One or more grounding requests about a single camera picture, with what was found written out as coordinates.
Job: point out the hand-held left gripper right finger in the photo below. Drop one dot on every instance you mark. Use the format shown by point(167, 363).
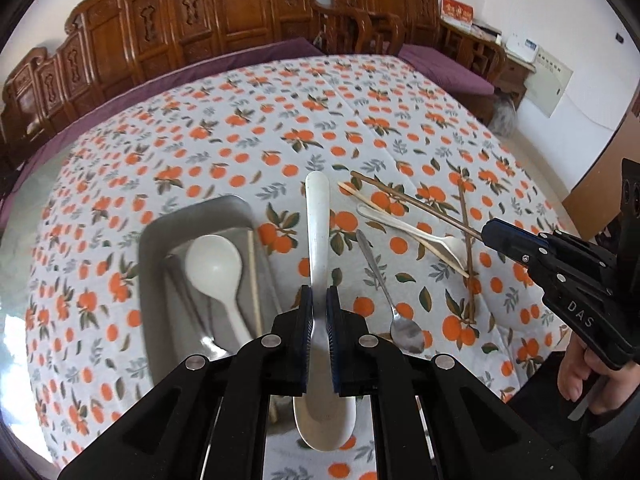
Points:
point(334, 340)

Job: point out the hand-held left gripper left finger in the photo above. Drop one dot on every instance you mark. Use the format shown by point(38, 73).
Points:
point(305, 330)

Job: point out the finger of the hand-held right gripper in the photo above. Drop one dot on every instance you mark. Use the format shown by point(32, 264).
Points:
point(585, 260)
point(515, 242)

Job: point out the white plastic spork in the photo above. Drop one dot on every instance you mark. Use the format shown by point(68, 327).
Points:
point(450, 247)

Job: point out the light wooden chopstick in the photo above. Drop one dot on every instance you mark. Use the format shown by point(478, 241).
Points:
point(351, 191)
point(254, 280)

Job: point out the dark wooden chopstick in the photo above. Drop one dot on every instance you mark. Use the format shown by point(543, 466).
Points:
point(471, 300)
point(400, 196)

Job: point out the metal spoon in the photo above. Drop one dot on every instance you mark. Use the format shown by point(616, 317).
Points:
point(407, 332)

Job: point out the long white spoon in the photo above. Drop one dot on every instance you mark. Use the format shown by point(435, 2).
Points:
point(317, 220)

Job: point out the white round soup spoon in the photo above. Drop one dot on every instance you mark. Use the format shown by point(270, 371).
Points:
point(212, 265)

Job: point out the rectangular metal tray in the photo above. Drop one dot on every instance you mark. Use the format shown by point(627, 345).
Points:
point(162, 305)

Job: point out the person's right hand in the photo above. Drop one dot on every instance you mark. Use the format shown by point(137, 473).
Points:
point(575, 375)

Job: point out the brown wooden board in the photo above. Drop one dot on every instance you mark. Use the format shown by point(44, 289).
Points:
point(600, 185)

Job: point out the white plastic bag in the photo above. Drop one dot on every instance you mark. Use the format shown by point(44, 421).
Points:
point(502, 115)

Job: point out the wooden side table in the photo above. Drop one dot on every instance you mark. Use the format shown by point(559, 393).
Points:
point(515, 77)

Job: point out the short purple seat cushion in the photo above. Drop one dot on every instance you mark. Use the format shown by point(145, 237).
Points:
point(440, 67)

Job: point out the white telephone device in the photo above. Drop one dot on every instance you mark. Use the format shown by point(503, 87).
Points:
point(524, 45)

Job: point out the white flat box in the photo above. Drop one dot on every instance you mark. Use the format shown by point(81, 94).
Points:
point(485, 30)

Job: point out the orange print tablecloth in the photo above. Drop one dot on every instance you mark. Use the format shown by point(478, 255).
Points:
point(150, 160)

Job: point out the red gift box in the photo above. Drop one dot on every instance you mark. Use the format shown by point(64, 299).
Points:
point(456, 11)

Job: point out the carved wooden sofa bench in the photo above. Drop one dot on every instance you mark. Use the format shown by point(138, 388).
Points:
point(235, 5)

